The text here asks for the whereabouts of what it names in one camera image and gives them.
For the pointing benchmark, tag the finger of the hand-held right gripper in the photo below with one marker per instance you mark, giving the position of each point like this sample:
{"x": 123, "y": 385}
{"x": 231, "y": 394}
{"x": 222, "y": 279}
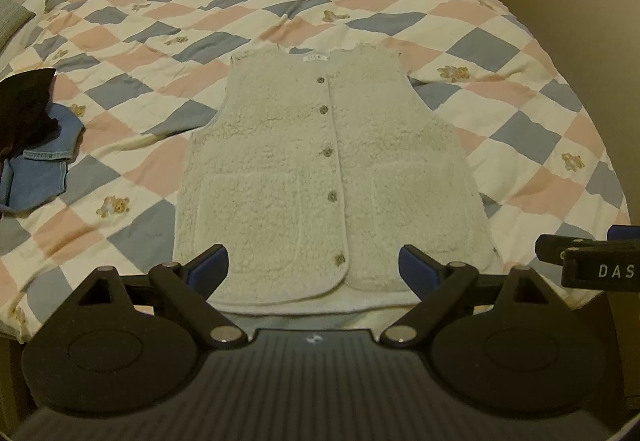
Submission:
{"x": 575, "y": 247}
{"x": 625, "y": 233}

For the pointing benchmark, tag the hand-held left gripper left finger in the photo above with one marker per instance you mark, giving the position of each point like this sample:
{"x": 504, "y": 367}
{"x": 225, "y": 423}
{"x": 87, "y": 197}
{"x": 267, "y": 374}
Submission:
{"x": 209, "y": 268}

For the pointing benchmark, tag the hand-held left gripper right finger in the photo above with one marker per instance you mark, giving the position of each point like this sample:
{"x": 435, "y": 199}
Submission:
{"x": 418, "y": 268}

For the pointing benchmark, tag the cream fleece vest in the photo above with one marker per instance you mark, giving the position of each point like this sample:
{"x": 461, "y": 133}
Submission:
{"x": 270, "y": 171}

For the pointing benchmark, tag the blue denim jeans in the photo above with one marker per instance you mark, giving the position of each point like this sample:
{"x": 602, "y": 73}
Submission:
{"x": 35, "y": 181}

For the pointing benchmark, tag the checkered bear print quilt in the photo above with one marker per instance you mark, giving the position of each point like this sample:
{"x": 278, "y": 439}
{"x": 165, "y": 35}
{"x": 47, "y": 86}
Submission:
{"x": 150, "y": 36}

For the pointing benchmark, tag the black cloth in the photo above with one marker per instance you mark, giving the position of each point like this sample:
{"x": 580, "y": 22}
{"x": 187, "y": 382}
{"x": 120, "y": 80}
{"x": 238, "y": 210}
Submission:
{"x": 25, "y": 106}

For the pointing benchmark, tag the grey pillow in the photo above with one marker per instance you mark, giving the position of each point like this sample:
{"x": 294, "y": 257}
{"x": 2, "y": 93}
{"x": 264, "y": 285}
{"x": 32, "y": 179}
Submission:
{"x": 10, "y": 16}

